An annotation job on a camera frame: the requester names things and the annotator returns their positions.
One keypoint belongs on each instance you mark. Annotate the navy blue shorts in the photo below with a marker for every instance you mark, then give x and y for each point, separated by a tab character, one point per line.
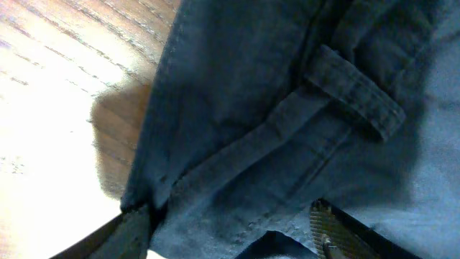
258	108

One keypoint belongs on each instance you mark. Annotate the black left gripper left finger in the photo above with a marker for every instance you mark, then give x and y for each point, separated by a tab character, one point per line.
126	236

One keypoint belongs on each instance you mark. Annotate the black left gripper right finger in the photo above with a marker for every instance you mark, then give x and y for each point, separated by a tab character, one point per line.
337	235

